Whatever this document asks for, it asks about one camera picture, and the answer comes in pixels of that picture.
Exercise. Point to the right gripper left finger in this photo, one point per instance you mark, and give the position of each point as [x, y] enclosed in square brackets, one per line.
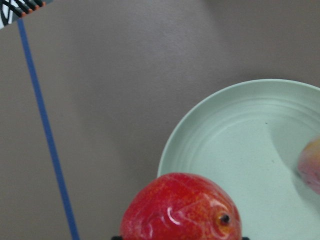
[116, 238]

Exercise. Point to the yellow pink peach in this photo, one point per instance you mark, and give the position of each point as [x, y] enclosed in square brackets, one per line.
[309, 165]

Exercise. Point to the green plate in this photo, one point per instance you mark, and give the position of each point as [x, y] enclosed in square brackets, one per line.
[247, 138]

